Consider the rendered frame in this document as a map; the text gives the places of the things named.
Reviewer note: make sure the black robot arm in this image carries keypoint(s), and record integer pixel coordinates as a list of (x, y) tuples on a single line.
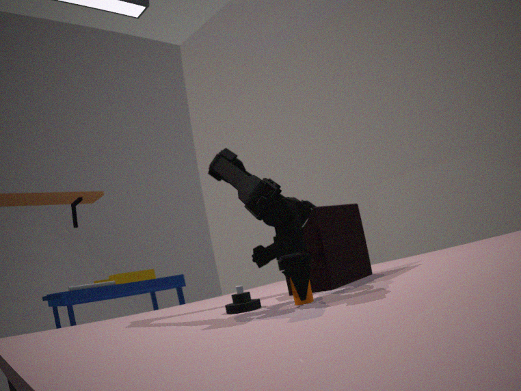
[(262, 198)]

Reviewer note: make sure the orange knob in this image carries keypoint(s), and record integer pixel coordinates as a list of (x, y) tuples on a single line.
[(309, 297)]

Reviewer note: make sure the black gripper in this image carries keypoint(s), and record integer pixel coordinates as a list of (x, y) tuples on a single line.
[(295, 260)]

